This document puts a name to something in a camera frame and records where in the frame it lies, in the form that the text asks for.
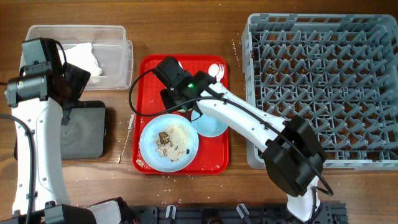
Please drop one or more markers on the black mounting rail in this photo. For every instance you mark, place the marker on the black mounting rail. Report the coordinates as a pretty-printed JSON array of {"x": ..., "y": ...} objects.
[{"x": 328, "y": 213}]

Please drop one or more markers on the black waste bin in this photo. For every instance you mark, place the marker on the black waste bin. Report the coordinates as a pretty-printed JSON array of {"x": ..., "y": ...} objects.
[{"x": 84, "y": 133}]

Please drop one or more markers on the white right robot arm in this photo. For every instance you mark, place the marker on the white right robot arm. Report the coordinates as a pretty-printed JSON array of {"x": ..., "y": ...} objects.
[{"x": 290, "y": 149}]

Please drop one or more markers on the clear plastic bin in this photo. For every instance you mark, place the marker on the clear plastic bin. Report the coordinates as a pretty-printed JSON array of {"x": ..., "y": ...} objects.
[{"x": 111, "y": 48}]

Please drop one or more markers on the white plastic spoon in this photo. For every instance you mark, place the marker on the white plastic spoon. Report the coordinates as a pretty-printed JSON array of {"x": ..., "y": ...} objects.
[{"x": 213, "y": 69}]

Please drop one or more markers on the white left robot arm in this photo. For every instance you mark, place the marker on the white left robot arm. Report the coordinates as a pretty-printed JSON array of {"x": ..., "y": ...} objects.
[{"x": 41, "y": 195}]

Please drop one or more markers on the food crumb on table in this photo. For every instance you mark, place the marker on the food crumb on table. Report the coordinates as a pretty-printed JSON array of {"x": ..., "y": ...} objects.
[{"x": 118, "y": 159}]

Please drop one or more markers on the green plastic bowl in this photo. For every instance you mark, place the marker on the green plastic bowl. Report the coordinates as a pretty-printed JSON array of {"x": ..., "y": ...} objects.
[{"x": 183, "y": 109}]

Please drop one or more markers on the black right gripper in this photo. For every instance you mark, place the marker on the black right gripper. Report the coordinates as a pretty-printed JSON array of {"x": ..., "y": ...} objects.
[{"x": 169, "y": 99}]

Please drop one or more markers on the white napkin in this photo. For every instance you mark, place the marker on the white napkin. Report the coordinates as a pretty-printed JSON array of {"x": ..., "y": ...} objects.
[{"x": 81, "y": 56}]

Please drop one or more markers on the white plastic fork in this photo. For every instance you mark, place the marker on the white plastic fork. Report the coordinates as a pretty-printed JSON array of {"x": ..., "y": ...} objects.
[{"x": 220, "y": 74}]

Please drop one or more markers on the blue-grey dishwasher rack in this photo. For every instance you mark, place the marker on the blue-grey dishwasher rack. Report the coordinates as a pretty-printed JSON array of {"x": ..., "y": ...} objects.
[{"x": 338, "y": 71}]

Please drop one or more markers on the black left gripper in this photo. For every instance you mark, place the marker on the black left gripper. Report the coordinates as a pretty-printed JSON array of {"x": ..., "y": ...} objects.
[{"x": 77, "y": 76}]

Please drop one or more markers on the light blue plate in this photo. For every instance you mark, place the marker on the light blue plate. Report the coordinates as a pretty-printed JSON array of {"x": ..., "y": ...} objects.
[{"x": 148, "y": 146}]

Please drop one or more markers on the light blue bowl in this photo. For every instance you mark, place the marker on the light blue bowl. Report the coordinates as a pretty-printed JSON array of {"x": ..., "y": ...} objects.
[{"x": 207, "y": 126}]

